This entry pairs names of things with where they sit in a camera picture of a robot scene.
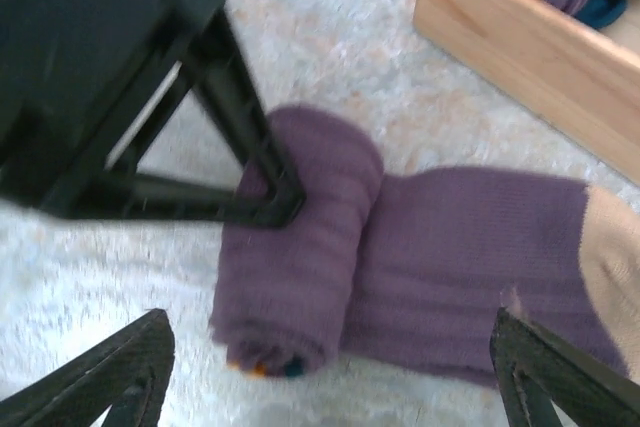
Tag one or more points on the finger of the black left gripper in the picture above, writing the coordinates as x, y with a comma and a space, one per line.
245, 112
175, 202

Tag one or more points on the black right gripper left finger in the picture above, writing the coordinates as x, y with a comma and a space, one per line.
125, 362

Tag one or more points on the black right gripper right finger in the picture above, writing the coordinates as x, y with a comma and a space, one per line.
530, 372

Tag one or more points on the purple sock with beige toe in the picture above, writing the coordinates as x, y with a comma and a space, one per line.
425, 257

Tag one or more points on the wooden compartment tray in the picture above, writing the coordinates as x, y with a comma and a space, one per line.
500, 47

